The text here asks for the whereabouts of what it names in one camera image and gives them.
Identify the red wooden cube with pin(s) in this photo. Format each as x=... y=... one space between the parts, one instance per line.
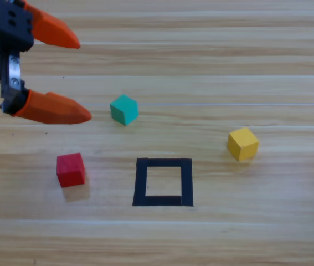
x=71 y=170

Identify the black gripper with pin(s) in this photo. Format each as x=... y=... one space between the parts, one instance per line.
x=4 y=36

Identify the green wooden cube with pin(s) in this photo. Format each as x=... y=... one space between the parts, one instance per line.
x=123 y=110

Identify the black tape square outline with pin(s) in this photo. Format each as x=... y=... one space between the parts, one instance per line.
x=140 y=183

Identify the yellow wooden cube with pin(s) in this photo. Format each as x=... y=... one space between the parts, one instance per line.
x=242 y=144

